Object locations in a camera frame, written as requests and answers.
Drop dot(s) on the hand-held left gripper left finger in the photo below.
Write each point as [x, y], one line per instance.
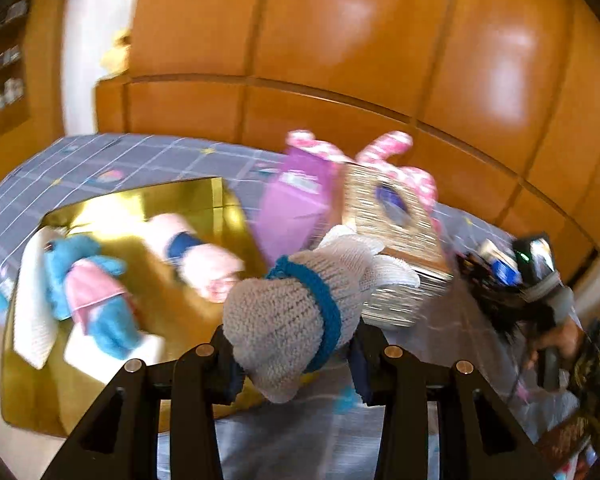
[230, 380]

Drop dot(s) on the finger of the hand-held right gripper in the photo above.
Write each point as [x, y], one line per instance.
[485, 297]

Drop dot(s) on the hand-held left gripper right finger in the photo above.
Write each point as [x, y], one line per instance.
[362, 380]

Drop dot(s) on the blue tissue pack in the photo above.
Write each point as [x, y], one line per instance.
[502, 265]

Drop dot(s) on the white knit glove blue band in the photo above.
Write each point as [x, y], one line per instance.
[290, 310]

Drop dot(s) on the pink fluffy sock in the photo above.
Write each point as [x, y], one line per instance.
[210, 265]

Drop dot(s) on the gold box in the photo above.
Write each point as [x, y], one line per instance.
[130, 220]

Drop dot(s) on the blue plush toy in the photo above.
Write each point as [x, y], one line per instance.
[70, 260]

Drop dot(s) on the white textured towel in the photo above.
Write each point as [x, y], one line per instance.
[32, 310]

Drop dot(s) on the person's right hand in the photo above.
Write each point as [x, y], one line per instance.
[560, 340]

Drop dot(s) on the silver embossed tissue box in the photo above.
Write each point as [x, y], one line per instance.
[405, 260]

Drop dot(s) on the purple cardboard box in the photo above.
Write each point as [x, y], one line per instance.
[290, 210]

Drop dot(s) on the pink spotted plush toy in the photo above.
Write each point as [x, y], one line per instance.
[385, 147]

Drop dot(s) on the wooden wardrobe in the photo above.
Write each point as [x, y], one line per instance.
[330, 35]

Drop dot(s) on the yellow plush toy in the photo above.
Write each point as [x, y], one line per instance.
[120, 52]

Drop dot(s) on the wooden door with glass pane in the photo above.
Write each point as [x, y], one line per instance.
[10, 60]

